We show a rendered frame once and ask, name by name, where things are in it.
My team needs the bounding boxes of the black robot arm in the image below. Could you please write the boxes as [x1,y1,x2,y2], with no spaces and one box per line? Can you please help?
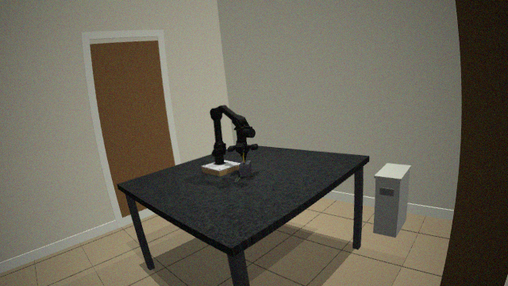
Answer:
[210,106,256,165]

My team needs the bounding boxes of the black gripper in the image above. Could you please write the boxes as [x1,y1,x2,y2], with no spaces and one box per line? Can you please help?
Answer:
[228,137,258,161]

